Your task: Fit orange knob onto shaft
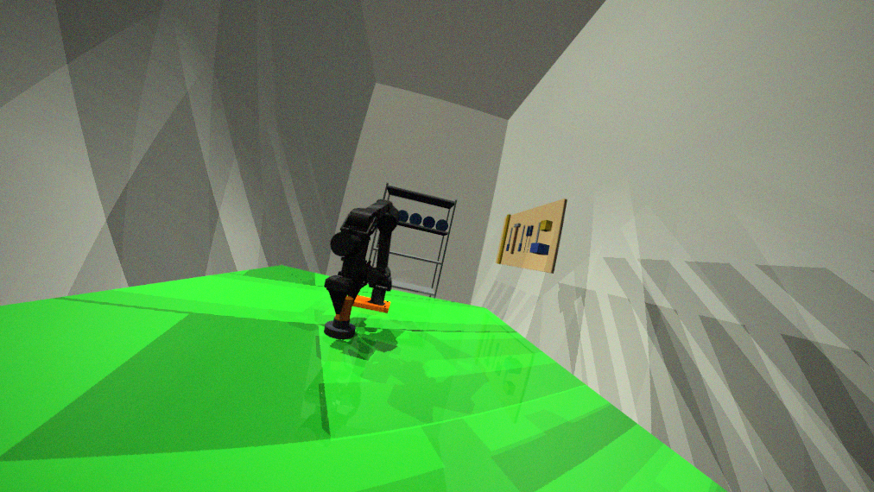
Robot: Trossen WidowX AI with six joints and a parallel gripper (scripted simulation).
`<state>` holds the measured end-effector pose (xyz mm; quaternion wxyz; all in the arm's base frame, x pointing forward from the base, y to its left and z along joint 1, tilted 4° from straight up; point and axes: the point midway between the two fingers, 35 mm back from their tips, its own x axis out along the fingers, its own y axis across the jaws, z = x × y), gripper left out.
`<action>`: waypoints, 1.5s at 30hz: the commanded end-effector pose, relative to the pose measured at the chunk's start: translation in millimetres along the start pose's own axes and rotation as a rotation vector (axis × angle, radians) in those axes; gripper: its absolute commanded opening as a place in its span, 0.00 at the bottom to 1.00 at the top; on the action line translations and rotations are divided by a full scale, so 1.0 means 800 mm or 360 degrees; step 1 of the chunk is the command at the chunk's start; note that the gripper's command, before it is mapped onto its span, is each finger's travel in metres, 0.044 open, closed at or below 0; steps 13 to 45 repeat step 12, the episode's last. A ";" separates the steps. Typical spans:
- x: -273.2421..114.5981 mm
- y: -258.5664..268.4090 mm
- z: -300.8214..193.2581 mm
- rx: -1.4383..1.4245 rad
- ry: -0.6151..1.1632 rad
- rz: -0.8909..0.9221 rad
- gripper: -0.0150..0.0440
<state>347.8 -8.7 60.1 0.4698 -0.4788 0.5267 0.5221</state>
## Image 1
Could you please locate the dark grey round pedestal with shaft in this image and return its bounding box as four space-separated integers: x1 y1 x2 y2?
324 317 356 339

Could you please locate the orange-brown knob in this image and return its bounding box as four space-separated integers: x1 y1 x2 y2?
335 295 353 321

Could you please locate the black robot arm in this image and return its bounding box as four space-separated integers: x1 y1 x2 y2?
331 199 399 306

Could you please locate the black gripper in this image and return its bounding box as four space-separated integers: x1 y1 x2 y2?
324 255 368 314

